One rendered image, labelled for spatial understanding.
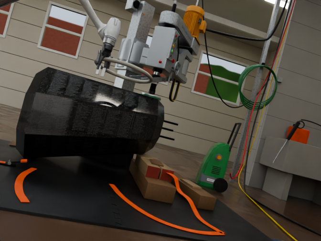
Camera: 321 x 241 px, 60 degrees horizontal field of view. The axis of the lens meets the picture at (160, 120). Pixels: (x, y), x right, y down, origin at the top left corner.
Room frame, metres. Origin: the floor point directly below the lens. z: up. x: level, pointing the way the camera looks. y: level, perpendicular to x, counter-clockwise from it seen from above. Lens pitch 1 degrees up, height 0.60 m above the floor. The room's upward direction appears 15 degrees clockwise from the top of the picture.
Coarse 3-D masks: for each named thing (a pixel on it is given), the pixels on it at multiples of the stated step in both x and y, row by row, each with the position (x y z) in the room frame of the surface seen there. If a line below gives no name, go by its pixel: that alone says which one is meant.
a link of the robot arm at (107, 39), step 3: (105, 36) 2.02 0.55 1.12; (108, 36) 2.01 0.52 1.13; (105, 39) 2.01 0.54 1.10; (108, 39) 2.01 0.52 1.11; (111, 39) 2.01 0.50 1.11; (114, 39) 2.03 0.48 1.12; (105, 42) 2.01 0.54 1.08; (108, 42) 2.01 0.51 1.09; (111, 42) 2.01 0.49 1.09; (114, 42) 2.03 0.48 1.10; (111, 45) 2.03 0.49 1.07; (114, 45) 2.05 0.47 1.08
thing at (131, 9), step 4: (128, 0) 3.53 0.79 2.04; (132, 0) 3.46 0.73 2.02; (136, 0) 3.46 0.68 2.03; (128, 4) 3.51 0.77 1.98; (132, 4) 3.45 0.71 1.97; (136, 4) 3.47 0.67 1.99; (128, 8) 3.50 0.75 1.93; (132, 8) 3.47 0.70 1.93; (136, 8) 3.49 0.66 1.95; (132, 12) 3.60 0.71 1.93
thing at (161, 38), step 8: (160, 32) 2.75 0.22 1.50; (168, 32) 2.73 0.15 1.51; (152, 40) 2.78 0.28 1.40; (160, 40) 2.75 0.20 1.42; (168, 40) 2.72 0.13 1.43; (176, 40) 2.82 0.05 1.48; (152, 48) 2.77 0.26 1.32; (160, 48) 2.74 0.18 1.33; (168, 48) 2.71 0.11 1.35; (176, 48) 2.87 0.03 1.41; (152, 56) 2.76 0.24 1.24; (160, 56) 2.73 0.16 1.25; (152, 64) 2.75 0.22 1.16; (160, 64) 2.72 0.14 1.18; (168, 64) 2.77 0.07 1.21; (160, 72) 2.81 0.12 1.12; (168, 72) 2.85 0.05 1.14
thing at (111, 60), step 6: (108, 60) 2.01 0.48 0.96; (114, 60) 1.99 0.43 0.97; (120, 60) 1.99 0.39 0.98; (102, 66) 2.31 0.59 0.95; (132, 66) 2.00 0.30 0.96; (108, 72) 2.39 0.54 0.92; (114, 72) 2.42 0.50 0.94; (144, 72) 2.07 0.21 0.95; (126, 78) 2.45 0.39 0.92; (132, 78) 2.44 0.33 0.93; (150, 78) 2.16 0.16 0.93
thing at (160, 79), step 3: (135, 78) 2.54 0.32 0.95; (138, 78) 2.60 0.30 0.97; (141, 78) 2.42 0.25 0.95; (144, 78) 2.47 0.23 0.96; (147, 78) 2.52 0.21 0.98; (153, 78) 2.65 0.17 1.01; (156, 78) 2.71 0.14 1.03; (159, 78) 2.77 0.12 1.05; (162, 78) 2.85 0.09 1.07; (165, 78) 2.93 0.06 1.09; (168, 78) 2.99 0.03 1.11; (132, 81) 2.45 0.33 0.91; (153, 81) 2.66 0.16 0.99; (156, 81) 2.73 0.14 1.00; (159, 81) 2.79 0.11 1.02; (162, 81) 2.87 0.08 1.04; (165, 81) 2.95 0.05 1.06
